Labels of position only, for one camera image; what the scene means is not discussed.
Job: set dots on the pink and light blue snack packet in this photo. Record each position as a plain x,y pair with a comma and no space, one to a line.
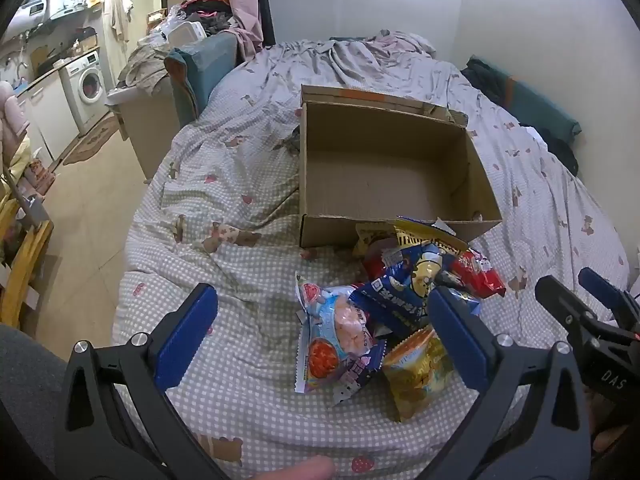
335,335

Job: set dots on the grey trouser leg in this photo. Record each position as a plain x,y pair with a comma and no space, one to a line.
25,385

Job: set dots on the hanging towel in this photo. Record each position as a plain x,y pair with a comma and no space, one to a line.
120,15

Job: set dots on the dark blue snack packet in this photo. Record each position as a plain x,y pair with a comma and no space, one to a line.
400,290

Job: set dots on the yellow wooden chair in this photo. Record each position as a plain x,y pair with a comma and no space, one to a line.
25,265

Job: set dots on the red snack packet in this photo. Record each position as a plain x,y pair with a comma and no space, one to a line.
475,272

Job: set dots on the gold snack packet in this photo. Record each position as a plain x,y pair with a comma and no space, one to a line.
415,375

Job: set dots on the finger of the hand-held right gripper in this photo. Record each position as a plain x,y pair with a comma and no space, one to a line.
602,287
560,300

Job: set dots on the white kitchen cabinet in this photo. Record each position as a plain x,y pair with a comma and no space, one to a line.
50,115

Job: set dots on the patterned beige cloth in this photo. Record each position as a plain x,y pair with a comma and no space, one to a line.
145,65

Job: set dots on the white wall appliance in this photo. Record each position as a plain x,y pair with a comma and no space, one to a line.
30,10

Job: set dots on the white plastic container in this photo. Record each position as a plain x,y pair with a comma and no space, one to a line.
187,32

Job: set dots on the dark clothing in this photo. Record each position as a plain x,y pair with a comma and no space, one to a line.
482,77

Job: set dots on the checked printed blanket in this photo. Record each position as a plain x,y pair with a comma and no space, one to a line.
225,260

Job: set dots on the pink jacket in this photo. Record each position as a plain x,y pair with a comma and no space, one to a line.
10,115

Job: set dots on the pile of clothes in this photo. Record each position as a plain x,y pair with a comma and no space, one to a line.
210,10

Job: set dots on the pink curtain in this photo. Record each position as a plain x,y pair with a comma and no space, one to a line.
245,10

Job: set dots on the person's left hand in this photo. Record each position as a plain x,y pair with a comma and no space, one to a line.
300,470

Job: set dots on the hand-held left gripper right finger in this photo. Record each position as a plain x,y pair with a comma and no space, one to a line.
457,340

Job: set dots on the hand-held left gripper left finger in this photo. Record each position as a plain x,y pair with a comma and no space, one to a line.
187,335

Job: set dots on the washing machine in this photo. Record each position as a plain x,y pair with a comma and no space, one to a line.
90,85

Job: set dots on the tan snack packet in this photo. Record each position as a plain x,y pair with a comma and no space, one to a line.
372,234

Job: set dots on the brown rug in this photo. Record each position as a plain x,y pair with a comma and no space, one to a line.
90,142

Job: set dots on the cardboard box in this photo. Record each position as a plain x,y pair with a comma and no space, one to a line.
380,180

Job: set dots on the black bed post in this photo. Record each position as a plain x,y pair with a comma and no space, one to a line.
265,10

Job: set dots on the beige side cabinet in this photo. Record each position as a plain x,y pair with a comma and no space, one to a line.
150,135

